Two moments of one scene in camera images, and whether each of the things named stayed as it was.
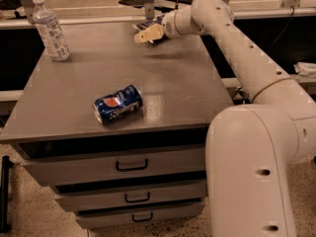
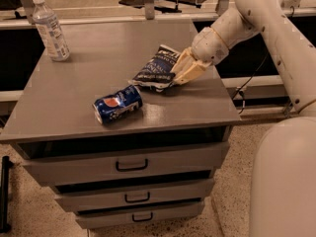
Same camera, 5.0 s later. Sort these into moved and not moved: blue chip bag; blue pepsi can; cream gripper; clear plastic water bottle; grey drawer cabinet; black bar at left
Moved: cream gripper; blue chip bag
Not moved: grey drawer cabinet; black bar at left; blue pepsi can; clear plastic water bottle
